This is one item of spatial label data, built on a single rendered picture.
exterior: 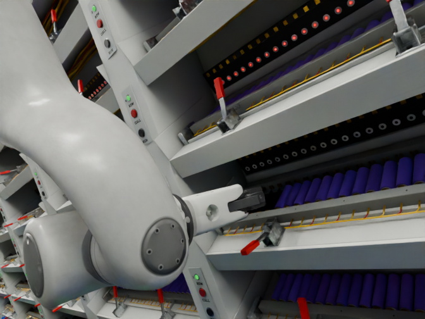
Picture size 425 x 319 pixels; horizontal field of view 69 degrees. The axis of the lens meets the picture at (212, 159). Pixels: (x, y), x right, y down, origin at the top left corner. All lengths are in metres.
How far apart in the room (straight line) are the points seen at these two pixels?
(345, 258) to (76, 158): 0.37
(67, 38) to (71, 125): 0.62
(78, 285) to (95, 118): 0.15
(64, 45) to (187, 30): 0.44
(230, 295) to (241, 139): 0.34
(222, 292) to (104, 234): 0.45
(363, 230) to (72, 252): 0.36
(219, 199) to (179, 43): 0.28
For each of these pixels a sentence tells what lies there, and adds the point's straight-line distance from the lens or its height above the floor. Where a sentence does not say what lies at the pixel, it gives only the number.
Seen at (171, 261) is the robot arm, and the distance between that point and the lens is 0.27.
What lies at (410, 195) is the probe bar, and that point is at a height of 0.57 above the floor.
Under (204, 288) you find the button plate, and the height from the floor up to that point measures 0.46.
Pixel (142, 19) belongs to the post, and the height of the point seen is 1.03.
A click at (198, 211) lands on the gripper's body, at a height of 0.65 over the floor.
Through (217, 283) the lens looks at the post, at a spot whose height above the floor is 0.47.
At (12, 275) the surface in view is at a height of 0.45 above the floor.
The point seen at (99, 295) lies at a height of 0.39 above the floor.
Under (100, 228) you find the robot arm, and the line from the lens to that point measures 0.25.
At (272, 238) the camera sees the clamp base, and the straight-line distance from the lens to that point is 0.52.
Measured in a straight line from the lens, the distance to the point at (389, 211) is 0.47.
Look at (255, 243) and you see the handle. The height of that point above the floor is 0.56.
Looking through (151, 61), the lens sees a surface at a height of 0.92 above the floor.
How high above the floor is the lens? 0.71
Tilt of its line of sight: level
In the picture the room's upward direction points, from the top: 21 degrees counter-clockwise
